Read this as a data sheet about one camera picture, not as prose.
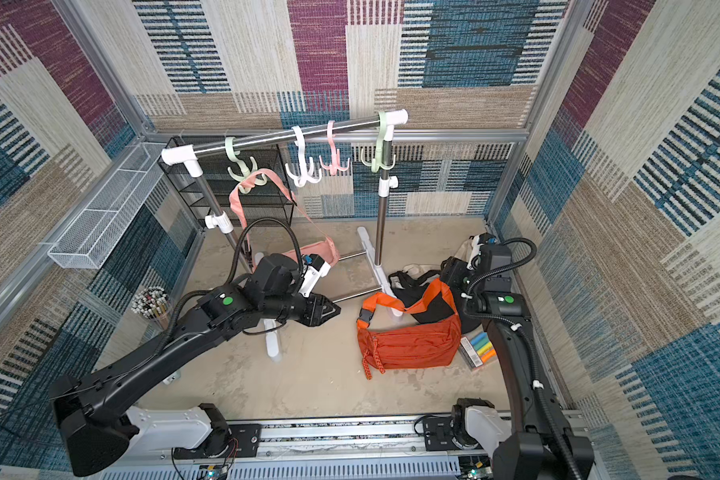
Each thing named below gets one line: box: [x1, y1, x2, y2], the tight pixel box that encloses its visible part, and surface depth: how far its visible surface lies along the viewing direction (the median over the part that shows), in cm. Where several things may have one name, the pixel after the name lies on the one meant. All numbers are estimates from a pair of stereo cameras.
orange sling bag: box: [357, 278, 462, 379], surface depth 85 cm
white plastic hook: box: [285, 125, 322, 188], surface depth 65 cm
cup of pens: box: [131, 286, 171, 330], surface depth 80 cm
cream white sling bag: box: [402, 236, 476, 276], surface depth 107 cm
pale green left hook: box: [225, 137, 267, 194], surface depth 64 cm
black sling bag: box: [388, 269, 482, 334], surface depth 96 cm
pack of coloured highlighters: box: [458, 332, 497, 368], surface depth 88 cm
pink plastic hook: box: [319, 120, 351, 176], surface depth 65 cm
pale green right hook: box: [360, 111, 397, 172], surface depth 67 cm
